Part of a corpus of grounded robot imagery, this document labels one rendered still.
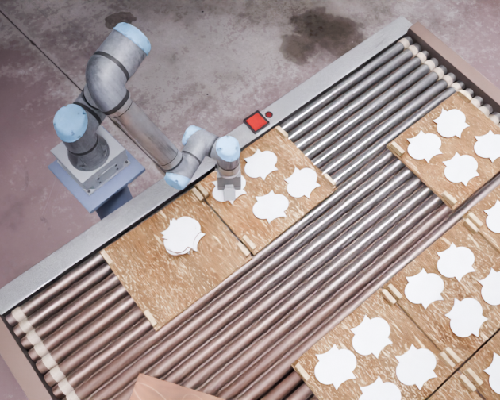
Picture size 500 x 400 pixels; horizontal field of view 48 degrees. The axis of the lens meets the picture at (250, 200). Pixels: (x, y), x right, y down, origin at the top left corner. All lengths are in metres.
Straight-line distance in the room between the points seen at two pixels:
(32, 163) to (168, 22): 1.26
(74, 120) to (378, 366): 1.29
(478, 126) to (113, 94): 1.44
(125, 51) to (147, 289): 0.80
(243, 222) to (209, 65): 1.73
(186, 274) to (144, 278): 0.14
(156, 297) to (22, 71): 2.17
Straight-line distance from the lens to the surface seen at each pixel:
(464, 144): 2.33
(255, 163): 2.10
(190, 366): 1.90
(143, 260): 1.98
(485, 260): 2.14
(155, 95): 3.46
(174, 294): 1.93
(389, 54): 2.51
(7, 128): 3.55
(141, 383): 1.79
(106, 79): 1.59
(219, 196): 2.04
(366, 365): 1.92
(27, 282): 2.09
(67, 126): 1.96
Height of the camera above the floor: 2.79
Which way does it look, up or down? 65 degrees down
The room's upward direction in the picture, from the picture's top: 3 degrees clockwise
